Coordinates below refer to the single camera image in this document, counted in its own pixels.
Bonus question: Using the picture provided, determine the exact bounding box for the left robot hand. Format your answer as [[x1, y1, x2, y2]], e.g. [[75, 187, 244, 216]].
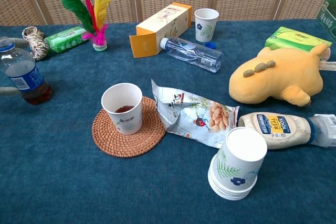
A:
[[0, 37, 30, 95]]

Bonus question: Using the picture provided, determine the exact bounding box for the cola bottle blue label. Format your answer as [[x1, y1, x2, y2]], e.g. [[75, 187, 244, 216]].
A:
[[0, 37, 53, 105]]

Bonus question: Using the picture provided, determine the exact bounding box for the paper cup green print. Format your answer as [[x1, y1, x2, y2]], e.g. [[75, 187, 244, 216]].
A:
[[101, 82, 143, 135]]

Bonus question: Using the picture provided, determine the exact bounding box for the clear empty water bottle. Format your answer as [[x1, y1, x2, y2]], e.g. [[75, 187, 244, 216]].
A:
[[160, 37, 224, 73]]

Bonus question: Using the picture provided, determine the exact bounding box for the paper cup blue flower print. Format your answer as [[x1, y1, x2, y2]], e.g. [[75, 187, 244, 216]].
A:
[[194, 8, 219, 43]]

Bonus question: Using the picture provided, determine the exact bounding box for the white lidded cup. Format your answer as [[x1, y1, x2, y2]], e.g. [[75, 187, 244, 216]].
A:
[[207, 126, 268, 200]]

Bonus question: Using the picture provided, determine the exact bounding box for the mayonnaise squeeze bottle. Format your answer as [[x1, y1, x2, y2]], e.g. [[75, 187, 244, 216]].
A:
[[237, 112, 336, 150]]

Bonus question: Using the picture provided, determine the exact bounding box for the green tissue pack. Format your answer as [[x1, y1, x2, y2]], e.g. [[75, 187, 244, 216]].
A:
[[44, 26, 89, 54]]

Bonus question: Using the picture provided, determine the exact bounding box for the colourful feather shuttlecock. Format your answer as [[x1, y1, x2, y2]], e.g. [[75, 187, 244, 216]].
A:
[[60, 0, 114, 52]]

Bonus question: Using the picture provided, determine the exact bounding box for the round woven rattan coaster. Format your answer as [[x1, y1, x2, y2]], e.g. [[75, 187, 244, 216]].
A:
[[91, 96, 167, 158]]

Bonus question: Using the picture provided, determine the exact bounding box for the orange and white carton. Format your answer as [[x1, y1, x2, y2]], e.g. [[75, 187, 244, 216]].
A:
[[129, 2, 193, 59]]

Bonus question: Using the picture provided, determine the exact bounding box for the blue felt tablecloth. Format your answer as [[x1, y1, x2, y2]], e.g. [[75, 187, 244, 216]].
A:
[[0, 18, 336, 224]]

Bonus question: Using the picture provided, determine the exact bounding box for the crumpled snack bag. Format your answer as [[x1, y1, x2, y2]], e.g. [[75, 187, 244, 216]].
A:
[[151, 79, 240, 149]]

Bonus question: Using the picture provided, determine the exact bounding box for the yellow plush toy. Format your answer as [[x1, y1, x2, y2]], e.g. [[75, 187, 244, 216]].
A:
[[228, 42, 336, 107]]

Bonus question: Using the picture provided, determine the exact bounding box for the yellow-green tissue box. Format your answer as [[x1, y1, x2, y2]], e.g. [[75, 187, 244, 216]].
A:
[[264, 26, 333, 51]]

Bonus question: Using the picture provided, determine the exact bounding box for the green tea bag box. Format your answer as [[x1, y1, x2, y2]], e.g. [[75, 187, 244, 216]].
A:
[[316, 0, 336, 37]]

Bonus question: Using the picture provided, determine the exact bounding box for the bundle of twisted rope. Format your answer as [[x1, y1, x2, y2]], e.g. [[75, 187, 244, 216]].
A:
[[22, 26, 50, 61]]

